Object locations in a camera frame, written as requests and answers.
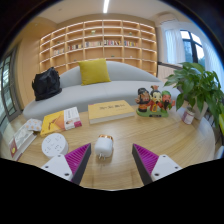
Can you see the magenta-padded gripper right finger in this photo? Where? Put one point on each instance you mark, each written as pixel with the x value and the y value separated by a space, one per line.
pixel 150 163

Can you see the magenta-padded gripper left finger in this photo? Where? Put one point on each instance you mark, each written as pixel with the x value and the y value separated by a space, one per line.
pixel 71 163

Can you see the white charger with copper rim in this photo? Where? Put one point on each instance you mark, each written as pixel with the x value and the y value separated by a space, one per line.
pixel 104 146

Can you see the round white power strip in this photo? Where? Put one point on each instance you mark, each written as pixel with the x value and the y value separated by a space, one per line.
pixel 54 145

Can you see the yellow and white book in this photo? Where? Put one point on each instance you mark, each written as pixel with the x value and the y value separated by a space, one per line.
pixel 60 121

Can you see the floral fabric pouch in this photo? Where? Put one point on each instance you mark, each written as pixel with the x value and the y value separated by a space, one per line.
pixel 33 125

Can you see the grey and red book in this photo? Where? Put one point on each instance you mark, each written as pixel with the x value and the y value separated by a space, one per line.
pixel 21 141

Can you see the small white jar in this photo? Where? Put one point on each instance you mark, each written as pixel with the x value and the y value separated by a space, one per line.
pixel 188 116

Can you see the three-figure colourful figurine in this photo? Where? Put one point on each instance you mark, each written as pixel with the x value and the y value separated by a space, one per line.
pixel 154 101

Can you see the thick yellow book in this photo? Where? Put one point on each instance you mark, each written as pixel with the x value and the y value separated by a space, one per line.
pixel 110 111

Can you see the grey curved sofa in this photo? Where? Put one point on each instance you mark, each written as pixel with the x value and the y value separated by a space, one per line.
pixel 110 93

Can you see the yellow-green chair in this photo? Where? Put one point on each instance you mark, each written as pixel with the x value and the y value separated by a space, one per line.
pixel 221 125

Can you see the black bag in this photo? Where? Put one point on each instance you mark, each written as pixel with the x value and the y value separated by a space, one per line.
pixel 46 85

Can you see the potted green plant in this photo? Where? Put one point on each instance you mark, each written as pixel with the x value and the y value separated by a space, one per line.
pixel 196 86

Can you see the white radiator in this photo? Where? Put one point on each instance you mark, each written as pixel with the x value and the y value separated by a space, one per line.
pixel 168 73

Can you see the yellow square cushion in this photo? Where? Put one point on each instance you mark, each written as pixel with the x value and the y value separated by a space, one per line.
pixel 94 71

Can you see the glass door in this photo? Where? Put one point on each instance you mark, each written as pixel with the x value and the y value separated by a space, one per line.
pixel 8 90

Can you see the dark-framed window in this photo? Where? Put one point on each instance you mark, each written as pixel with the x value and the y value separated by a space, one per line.
pixel 191 48

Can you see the white air conditioner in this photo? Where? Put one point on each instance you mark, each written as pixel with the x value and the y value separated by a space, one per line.
pixel 166 18

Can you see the long ceiling light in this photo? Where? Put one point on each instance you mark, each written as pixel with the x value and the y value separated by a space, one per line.
pixel 106 6

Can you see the wooden wall shelf unit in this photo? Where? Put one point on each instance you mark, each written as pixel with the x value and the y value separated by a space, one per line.
pixel 100 43

